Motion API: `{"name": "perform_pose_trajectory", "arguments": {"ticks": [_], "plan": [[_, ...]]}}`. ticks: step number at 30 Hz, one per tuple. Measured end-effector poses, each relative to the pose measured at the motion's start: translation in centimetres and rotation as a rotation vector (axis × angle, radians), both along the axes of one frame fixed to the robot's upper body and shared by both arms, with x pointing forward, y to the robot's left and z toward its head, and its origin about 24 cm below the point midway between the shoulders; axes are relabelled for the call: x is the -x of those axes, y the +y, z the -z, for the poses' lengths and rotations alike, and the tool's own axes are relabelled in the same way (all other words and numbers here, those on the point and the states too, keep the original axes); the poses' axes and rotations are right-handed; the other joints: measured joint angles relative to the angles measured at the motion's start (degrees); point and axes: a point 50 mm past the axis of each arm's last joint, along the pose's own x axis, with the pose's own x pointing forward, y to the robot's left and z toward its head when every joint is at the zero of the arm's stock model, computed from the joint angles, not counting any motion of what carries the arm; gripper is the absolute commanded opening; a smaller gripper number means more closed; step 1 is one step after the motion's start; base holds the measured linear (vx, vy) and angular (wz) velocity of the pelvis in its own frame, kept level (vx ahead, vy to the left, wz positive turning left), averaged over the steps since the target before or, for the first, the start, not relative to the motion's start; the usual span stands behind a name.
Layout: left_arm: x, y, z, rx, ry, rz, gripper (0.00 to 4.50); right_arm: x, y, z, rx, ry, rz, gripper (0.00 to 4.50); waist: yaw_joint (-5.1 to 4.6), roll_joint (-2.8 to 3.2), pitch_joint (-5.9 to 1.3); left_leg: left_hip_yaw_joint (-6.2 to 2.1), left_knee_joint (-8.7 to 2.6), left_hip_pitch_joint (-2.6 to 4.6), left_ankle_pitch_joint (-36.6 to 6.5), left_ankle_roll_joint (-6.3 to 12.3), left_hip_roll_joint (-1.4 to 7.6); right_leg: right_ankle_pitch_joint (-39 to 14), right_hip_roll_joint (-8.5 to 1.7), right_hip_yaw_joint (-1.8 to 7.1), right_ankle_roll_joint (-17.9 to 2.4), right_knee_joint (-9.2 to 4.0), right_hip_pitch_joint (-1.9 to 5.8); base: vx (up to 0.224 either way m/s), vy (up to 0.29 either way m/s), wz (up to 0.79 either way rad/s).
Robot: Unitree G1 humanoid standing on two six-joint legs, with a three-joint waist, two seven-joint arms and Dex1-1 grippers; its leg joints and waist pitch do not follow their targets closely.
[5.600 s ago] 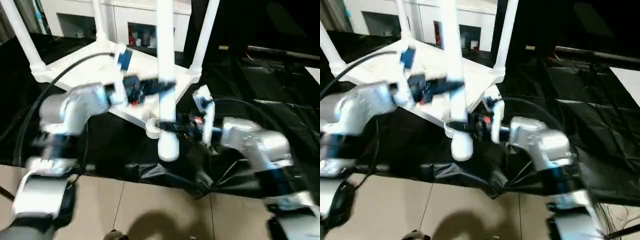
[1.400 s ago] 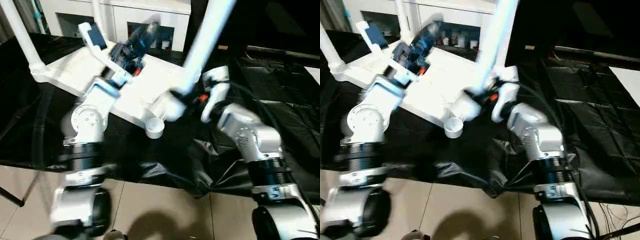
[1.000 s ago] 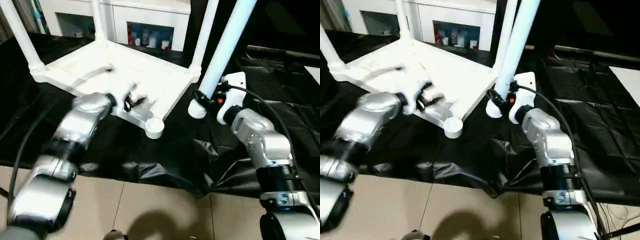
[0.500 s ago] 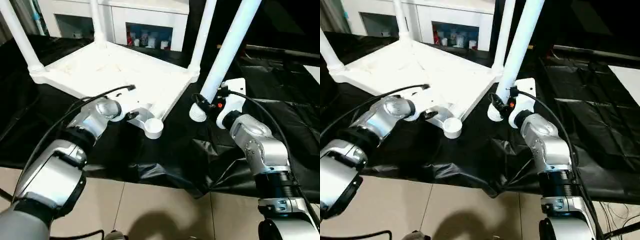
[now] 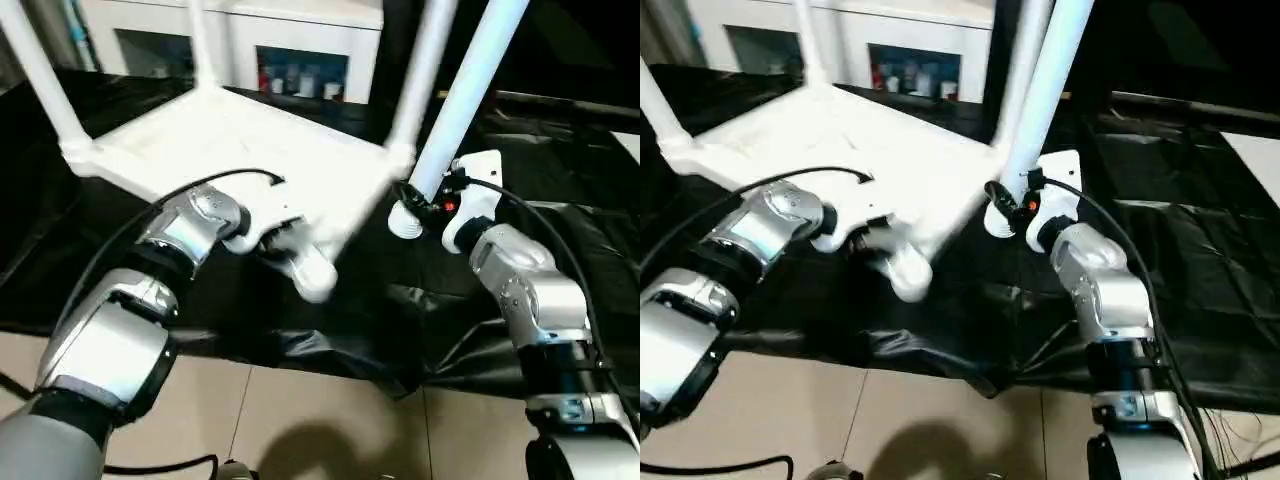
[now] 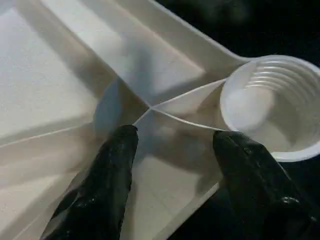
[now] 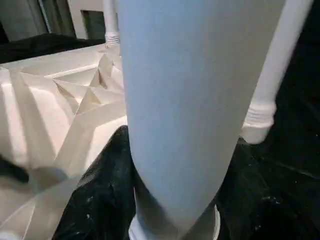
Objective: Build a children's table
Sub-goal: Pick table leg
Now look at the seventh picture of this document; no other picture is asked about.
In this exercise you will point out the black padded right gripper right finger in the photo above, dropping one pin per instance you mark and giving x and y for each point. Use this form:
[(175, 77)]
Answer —
[(255, 205)]

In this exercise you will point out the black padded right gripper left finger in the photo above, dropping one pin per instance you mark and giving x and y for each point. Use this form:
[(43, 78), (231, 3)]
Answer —
[(100, 200)]

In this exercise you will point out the white plastic table top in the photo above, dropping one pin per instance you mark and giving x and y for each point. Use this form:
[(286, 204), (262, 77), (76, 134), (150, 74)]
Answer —
[(50, 100)]

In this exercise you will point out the white plastic table leg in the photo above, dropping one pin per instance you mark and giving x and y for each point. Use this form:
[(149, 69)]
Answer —
[(280, 62), (111, 20), (187, 87)]

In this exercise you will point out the black table mat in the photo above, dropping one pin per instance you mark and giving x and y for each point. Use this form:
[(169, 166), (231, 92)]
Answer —
[(295, 125)]

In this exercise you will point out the grey curtain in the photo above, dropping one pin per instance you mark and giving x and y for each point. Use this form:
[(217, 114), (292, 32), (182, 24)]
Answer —
[(22, 17)]

